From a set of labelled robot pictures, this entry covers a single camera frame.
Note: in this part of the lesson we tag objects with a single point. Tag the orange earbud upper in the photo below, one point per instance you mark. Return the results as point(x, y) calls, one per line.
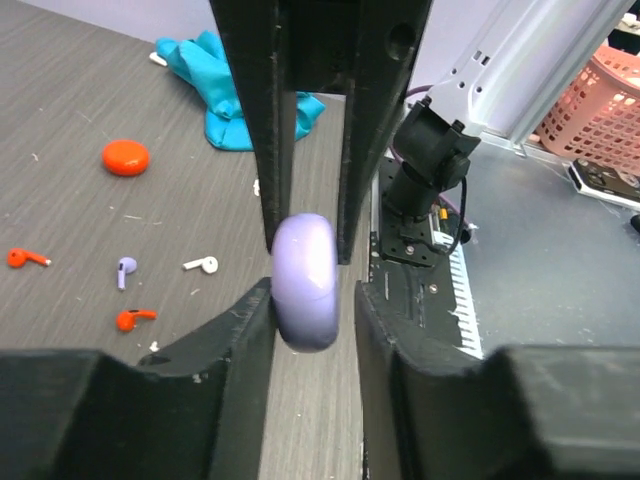
point(126, 320)

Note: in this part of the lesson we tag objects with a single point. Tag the orange charging case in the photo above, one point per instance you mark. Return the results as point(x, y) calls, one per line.
point(125, 157)

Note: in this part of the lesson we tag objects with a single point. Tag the white earbud lower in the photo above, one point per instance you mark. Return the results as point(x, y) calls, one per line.
point(208, 265)

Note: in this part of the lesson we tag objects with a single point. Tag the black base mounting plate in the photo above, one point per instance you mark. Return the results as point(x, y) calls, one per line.
point(403, 316)

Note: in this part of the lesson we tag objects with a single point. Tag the black white device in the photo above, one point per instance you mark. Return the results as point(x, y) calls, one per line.
point(605, 183)

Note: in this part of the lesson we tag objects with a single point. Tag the white item beside cloth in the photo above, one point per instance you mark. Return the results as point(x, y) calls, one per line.
point(155, 58)

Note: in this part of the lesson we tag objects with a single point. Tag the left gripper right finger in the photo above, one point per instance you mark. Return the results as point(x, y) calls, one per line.
point(431, 411)

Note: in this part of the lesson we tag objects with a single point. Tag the orange earbud lower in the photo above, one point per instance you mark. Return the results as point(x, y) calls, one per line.
point(18, 257)

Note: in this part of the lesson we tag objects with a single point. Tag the teal cloth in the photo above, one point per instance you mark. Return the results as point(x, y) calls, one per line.
point(202, 63)

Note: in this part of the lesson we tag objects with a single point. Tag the orange earbud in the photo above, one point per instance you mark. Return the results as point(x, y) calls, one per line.
point(126, 320)
point(18, 257)

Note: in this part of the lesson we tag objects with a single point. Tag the pink plastic basket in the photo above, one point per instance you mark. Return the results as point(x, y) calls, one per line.
point(596, 118)

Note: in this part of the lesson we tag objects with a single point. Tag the purple earbud right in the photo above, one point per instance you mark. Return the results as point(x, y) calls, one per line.
point(126, 266)

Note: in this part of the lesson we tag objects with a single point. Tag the white slotted cable duct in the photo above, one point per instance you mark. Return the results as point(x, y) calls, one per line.
point(465, 310)

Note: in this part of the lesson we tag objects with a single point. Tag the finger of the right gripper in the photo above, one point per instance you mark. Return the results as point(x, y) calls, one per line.
point(256, 40)
point(387, 39)

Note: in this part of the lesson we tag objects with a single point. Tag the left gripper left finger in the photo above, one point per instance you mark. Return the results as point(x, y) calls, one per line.
point(195, 409)

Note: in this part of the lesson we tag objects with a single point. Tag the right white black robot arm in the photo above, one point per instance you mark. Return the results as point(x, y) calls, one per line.
point(522, 54)

